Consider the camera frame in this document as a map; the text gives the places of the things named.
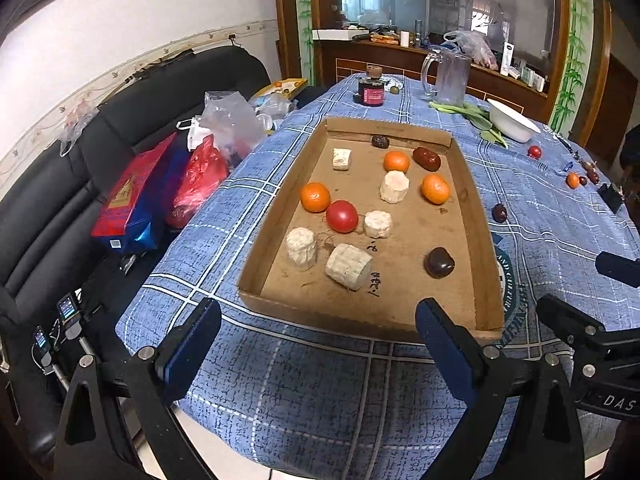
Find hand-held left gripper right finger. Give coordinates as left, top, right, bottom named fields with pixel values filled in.
left=415, top=297, right=586, bottom=480

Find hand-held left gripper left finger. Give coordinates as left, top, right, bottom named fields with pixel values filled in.
left=52, top=297, right=223, bottom=480

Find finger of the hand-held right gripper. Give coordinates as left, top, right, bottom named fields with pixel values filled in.
left=536, top=294, right=608, bottom=351
left=595, top=251, right=640, bottom=288

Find dark purple plum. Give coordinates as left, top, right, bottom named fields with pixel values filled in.
left=424, top=247, right=455, bottom=280

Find shallow cardboard box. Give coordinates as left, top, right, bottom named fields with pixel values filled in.
left=237, top=116, right=506, bottom=346

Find large red tomato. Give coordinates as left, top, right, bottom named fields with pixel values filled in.
left=326, top=200, right=360, bottom=233

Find large red date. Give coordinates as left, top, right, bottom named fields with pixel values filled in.
left=412, top=147, right=442, bottom=171

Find small black box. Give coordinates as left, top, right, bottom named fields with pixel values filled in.
left=598, top=182, right=626, bottom=215

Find blue plaid tablecloth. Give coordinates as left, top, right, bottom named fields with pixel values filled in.
left=116, top=72, right=640, bottom=480

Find key bunch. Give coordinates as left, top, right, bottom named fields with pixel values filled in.
left=547, top=131, right=576, bottom=153

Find red and blue gift bag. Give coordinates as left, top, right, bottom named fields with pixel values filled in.
left=91, top=132, right=186, bottom=253

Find white bowl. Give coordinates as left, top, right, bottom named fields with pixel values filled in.
left=487, top=98, right=542, bottom=143

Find small white packaging boxes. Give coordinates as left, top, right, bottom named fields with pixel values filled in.
left=520, top=67, right=548, bottom=93

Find black leather sofa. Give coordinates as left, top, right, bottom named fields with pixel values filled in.
left=0, top=46, right=321, bottom=466

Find green leafy vegetables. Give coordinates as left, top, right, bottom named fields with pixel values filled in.
left=429, top=101, right=508, bottom=150

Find white plastic bag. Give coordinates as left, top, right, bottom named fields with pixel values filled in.
left=177, top=116, right=216, bottom=153

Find large clear plastic bag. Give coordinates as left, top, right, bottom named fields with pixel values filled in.
left=202, top=91, right=268, bottom=166

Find clear glass pitcher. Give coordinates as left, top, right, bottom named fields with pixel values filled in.
left=420, top=49, right=473, bottom=108

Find small clear hanging bag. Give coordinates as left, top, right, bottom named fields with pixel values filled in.
left=59, top=100, right=98, bottom=156

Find clear bag of cups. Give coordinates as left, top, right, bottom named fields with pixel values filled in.
left=255, top=94, right=298, bottom=133

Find plastic bag with red contents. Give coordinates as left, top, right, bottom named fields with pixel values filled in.
left=444, top=30, right=500, bottom=71

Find dark jar with red label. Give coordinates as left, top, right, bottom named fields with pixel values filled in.
left=354, top=65, right=388, bottom=108

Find yellow tray with fruit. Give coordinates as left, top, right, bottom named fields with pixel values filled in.
left=250, top=77, right=308, bottom=101

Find wooden counter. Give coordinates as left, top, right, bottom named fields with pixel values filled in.
left=317, top=37, right=551, bottom=123

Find flat white box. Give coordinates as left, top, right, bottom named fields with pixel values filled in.
left=312, top=28, right=356, bottom=42

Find green bamboo wall sticker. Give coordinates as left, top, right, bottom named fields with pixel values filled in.
left=550, top=0, right=596, bottom=133
left=295, top=0, right=316, bottom=86

